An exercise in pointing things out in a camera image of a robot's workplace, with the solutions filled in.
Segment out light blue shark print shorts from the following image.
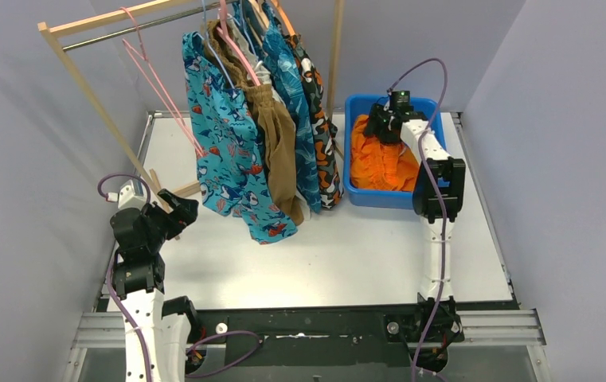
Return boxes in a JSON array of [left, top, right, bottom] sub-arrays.
[[182, 32, 298, 244]]

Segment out khaki brown shorts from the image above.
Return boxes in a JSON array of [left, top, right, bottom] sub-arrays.
[[201, 20, 307, 226]]

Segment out thick pink hanger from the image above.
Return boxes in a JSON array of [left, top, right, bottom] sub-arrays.
[[217, 0, 261, 86]]

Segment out light blue hanger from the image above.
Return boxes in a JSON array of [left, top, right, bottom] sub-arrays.
[[201, 1, 244, 89]]

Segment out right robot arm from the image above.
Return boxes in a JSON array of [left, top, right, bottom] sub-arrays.
[[366, 91, 466, 347]]

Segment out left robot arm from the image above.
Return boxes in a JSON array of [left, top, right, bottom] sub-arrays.
[[107, 189, 201, 381]]

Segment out orange camouflage shorts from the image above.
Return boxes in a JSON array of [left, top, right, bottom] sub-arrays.
[[283, 34, 343, 209]]

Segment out dark blue leaf print shorts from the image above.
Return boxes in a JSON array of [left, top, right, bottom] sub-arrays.
[[233, 1, 322, 213]]

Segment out white shorts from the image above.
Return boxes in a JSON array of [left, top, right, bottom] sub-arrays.
[[226, 15, 283, 104]]

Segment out orange hanger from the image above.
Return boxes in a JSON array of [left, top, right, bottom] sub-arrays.
[[270, 0, 298, 36]]

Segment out blue plastic bin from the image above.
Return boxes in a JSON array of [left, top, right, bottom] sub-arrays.
[[342, 93, 447, 211]]

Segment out wooden clothes rack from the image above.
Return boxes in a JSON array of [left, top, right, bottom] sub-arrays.
[[37, 1, 346, 192]]

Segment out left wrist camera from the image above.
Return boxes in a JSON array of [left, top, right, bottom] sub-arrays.
[[117, 180, 148, 210]]

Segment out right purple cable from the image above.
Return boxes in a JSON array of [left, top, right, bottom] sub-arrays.
[[386, 57, 454, 382]]

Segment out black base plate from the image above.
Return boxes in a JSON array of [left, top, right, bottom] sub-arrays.
[[147, 302, 494, 368]]

